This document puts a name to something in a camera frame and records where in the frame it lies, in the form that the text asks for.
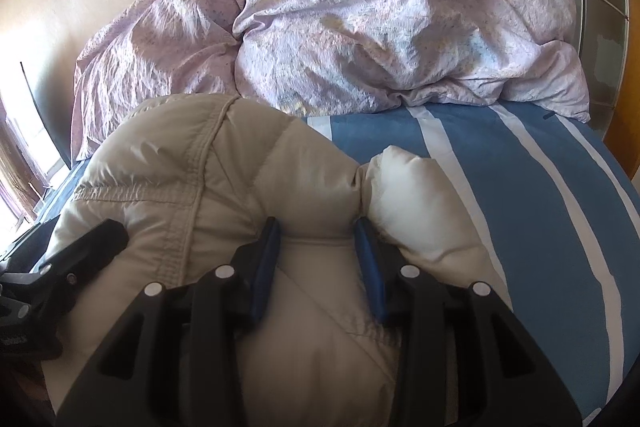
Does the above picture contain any blue white striped bedsheet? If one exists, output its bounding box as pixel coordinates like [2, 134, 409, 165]
[43, 94, 639, 426]

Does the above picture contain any pink floral duvet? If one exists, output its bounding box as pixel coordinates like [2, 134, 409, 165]
[70, 0, 590, 159]

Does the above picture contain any beige puffer jacket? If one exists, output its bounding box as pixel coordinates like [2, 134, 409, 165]
[41, 92, 514, 427]

